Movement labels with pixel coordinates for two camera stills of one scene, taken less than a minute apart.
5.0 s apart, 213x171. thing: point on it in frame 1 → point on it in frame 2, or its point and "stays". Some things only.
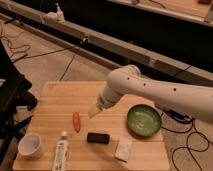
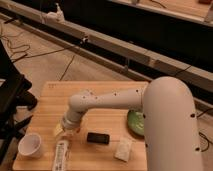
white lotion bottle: [61, 157] stays
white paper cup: [30, 146] stays
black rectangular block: [98, 138] stays
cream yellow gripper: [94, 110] → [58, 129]
